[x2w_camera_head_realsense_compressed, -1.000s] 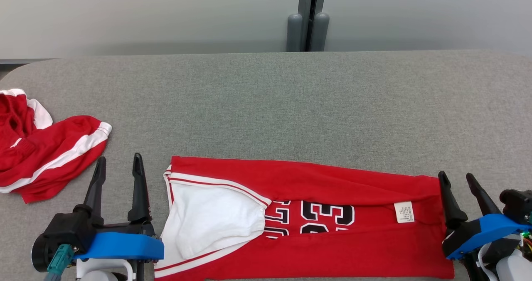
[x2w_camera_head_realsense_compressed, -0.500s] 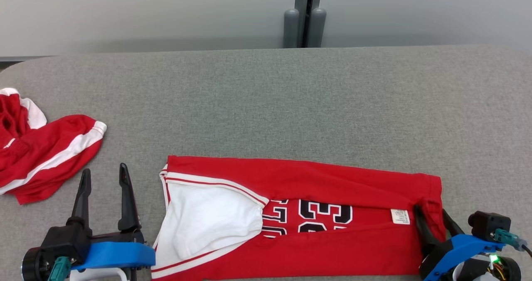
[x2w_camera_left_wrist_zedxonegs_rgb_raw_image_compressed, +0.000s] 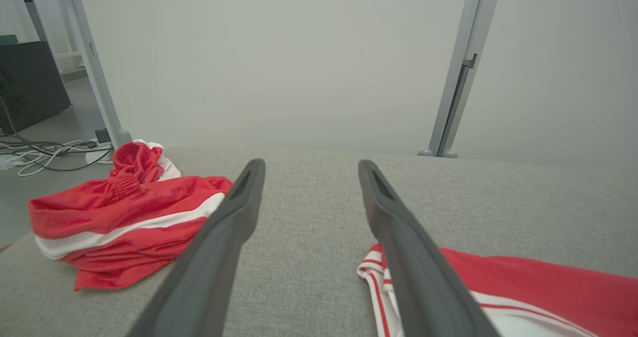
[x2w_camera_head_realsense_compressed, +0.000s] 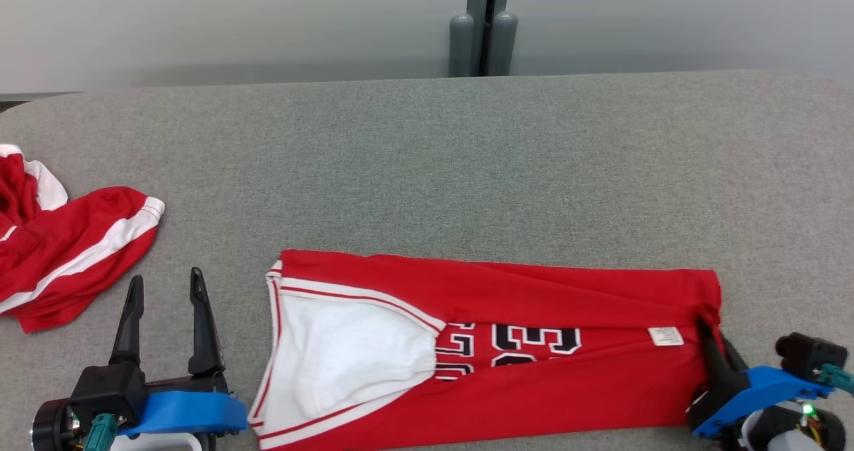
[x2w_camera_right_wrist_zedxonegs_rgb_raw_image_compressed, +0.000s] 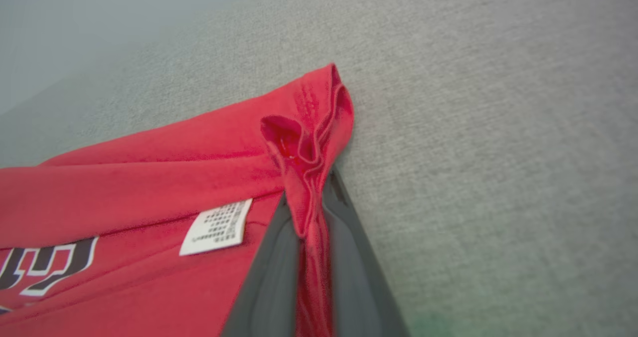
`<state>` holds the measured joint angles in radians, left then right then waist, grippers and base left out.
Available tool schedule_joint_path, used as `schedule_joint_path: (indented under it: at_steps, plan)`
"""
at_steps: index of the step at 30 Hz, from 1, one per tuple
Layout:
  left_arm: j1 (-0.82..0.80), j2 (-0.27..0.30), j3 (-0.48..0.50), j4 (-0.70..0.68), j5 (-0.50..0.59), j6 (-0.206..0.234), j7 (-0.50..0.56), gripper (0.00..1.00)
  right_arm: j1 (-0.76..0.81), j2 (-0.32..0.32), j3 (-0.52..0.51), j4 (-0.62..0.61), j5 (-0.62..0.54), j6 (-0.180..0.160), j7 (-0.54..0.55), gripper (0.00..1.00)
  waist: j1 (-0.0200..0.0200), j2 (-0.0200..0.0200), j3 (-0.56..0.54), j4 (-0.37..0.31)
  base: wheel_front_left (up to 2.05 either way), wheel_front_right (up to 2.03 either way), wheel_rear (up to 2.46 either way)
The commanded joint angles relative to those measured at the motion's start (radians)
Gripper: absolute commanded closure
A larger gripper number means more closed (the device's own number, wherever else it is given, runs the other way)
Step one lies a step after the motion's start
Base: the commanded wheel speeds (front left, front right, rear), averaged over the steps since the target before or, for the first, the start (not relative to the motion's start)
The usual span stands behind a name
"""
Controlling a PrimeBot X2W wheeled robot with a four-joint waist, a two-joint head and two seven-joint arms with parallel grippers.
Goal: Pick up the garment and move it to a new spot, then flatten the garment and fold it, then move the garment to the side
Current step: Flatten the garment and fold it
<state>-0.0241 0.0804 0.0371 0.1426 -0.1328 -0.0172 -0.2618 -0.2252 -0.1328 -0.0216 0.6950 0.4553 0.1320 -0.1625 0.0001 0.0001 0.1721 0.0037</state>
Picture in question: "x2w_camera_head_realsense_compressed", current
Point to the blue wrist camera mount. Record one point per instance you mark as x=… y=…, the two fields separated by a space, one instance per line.
x=187 y=411
x=760 y=387

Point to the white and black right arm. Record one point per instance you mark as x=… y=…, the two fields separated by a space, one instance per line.
x=767 y=431

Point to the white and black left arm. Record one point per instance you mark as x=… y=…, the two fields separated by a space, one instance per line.
x=50 y=427

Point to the grey wall base rail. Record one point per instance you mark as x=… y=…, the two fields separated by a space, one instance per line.
x=33 y=96

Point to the red shorts with white stripes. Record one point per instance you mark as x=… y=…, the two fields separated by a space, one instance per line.
x=80 y=244

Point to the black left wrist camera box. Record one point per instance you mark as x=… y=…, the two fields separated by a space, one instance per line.
x=107 y=391

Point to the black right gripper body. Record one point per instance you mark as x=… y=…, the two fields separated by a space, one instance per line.
x=706 y=411

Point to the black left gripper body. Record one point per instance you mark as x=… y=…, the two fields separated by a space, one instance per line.
x=193 y=384

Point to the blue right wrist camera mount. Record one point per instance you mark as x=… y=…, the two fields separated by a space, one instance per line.
x=760 y=387

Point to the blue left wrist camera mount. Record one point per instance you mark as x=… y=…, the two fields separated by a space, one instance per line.
x=187 y=411

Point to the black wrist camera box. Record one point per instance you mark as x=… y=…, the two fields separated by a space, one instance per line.
x=107 y=391
x=810 y=354

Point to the red white basketball jersey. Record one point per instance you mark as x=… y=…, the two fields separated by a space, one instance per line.
x=500 y=291

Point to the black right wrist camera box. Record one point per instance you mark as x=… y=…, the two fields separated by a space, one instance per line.
x=810 y=354

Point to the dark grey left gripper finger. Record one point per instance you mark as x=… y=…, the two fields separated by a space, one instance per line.
x=130 y=331
x=203 y=337

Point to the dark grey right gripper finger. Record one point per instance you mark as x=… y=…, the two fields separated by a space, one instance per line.
x=722 y=377
x=736 y=359

